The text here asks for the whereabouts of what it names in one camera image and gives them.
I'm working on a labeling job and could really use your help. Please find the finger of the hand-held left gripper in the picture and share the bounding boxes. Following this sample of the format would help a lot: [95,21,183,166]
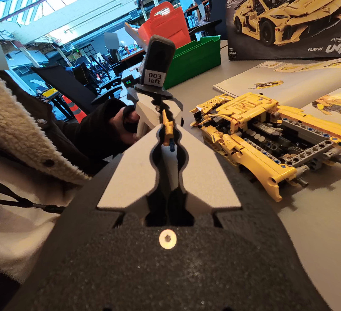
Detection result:
[135,93,164,131]
[166,98,184,127]

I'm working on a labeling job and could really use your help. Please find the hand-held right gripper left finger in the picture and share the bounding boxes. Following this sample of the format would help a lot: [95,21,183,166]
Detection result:
[97,124,164,215]

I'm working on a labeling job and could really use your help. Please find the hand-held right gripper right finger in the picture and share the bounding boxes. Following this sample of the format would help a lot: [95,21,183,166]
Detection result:
[174,125,242,215]

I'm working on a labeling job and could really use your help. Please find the yellow brick beam with pin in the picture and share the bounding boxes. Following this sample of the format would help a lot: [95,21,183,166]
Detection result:
[161,109,177,152]

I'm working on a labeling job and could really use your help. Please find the yellow toy brick car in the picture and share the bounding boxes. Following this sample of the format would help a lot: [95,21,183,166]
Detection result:
[190,92,341,202]

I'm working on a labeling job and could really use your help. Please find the grey desk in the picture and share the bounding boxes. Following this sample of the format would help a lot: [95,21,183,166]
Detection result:
[121,40,341,311]

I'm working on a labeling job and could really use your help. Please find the person's left hand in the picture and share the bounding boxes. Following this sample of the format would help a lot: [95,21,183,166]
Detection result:
[109,111,141,145]

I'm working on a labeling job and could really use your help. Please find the red plastic container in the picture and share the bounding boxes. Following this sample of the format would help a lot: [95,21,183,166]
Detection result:
[137,1,192,49]

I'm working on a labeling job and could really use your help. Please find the green plastic bin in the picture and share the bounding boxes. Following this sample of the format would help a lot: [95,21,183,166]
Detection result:
[163,35,221,90]

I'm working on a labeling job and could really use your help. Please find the orange traffic cone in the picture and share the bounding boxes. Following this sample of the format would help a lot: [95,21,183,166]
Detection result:
[63,95,87,124]

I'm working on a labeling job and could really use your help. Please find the dark office chair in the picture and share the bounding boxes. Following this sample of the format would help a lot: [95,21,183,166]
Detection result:
[189,0,227,41]

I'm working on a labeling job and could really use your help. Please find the person's white shirt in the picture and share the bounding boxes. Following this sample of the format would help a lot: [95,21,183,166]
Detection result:
[0,155,90,283]

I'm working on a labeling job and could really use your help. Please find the open instruction booklet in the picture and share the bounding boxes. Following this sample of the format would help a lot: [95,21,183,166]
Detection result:
[213,59,341,120]

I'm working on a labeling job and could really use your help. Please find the toy car picture box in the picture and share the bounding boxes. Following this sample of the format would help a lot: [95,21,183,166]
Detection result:
[223,0,341,61]

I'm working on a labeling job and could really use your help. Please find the black lanyard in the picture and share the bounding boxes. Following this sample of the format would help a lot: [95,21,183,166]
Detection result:
[0,183,66,214]

